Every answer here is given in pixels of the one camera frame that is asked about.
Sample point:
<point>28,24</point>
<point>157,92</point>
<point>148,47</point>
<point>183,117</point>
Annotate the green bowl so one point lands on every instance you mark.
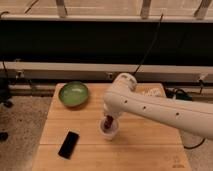
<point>73,94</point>

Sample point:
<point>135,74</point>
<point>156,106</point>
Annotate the red pepper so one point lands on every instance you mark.
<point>108,122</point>

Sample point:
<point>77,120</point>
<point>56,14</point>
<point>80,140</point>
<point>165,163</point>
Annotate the black rectangular block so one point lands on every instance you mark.
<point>68,145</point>

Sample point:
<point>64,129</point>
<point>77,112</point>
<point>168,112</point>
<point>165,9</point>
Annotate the white crumpled cloth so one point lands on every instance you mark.
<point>156,92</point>

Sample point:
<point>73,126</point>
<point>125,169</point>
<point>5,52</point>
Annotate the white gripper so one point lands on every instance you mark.
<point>110,112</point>

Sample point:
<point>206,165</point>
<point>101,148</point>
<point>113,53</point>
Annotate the white ceramic cup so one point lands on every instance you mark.
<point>108,134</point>

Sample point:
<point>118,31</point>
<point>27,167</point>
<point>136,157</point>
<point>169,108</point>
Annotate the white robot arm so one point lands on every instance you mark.
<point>193,117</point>

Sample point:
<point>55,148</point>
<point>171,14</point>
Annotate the black power adapter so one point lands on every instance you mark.
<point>177,93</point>

